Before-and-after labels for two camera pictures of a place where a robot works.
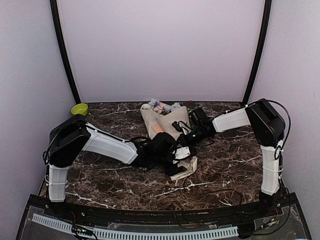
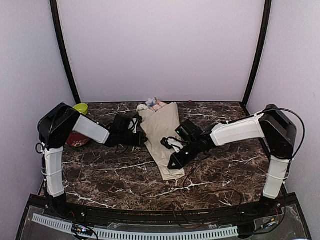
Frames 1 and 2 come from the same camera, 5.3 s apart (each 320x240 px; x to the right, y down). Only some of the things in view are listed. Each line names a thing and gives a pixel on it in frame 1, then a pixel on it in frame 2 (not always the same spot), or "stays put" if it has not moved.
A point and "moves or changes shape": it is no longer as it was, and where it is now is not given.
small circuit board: x=81 y=229 stays put
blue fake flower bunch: x=154 y=102 moves or changes shape
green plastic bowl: x=80 y=108 stays put
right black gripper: x=183 y=139 → x=180 y=163
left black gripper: x=175 y=170 → x=138 y=142
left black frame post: x=59 y=30 stays put
